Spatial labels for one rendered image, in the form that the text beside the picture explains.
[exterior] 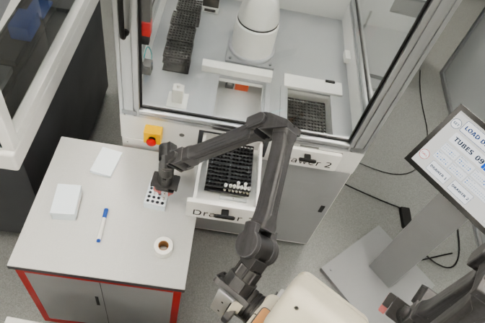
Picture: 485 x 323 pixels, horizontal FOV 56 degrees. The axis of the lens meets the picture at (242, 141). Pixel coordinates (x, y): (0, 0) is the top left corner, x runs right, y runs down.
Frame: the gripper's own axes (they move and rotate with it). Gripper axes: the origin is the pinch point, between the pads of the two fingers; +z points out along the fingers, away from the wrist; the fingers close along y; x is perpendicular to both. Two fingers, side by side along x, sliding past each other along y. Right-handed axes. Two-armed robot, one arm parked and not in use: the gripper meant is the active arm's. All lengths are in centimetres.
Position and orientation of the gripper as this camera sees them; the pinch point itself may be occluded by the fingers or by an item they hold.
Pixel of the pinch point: (164, 192)
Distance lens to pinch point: 181.9
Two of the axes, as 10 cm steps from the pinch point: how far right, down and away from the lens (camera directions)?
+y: -9.8, -2.1, -0.5
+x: -1.3, 7.7, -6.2
